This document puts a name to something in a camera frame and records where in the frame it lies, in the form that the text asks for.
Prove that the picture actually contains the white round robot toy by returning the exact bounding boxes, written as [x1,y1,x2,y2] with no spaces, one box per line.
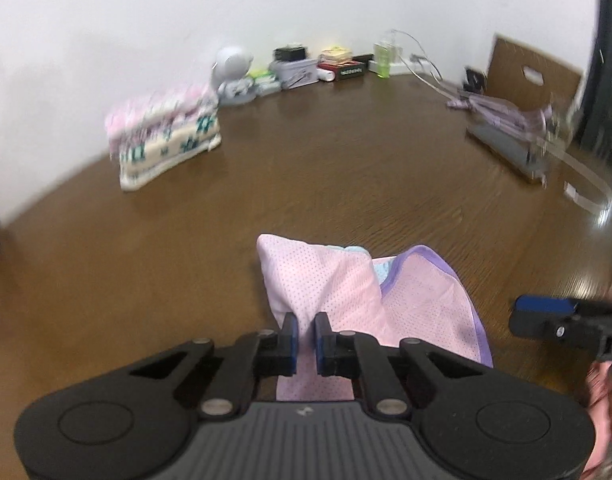
[210,46,256,106]

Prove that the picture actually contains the black small device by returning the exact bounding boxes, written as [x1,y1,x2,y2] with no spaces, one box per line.
[273,44,308,63]

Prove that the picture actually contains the green white small boxes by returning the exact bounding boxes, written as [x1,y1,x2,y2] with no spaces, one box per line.
[248,70,282,96]

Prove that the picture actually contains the person right hand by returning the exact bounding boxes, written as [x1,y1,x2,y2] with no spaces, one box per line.
[581,361,612,479]

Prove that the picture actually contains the brown cardboard board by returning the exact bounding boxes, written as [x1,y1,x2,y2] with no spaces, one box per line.
[484,35,582,112]

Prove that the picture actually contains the green liquid bottle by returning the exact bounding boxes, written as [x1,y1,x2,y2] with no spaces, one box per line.
[374,39,391,79]

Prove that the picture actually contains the pink blue mesh jacket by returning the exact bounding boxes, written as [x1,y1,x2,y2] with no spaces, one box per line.
[257,234,492,401]

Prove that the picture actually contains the black red box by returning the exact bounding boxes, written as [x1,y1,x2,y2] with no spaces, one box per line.
[317,60,365,82]

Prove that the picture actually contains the folded floral clothes stack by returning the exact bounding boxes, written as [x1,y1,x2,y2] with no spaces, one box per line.
[104,84,221,192]

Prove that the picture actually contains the white charging cable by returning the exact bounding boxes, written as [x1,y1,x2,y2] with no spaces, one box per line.
[390,28,612,216]

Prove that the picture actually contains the yellow sticky note stack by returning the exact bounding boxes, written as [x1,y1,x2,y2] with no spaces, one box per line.
[318,46,353,66]

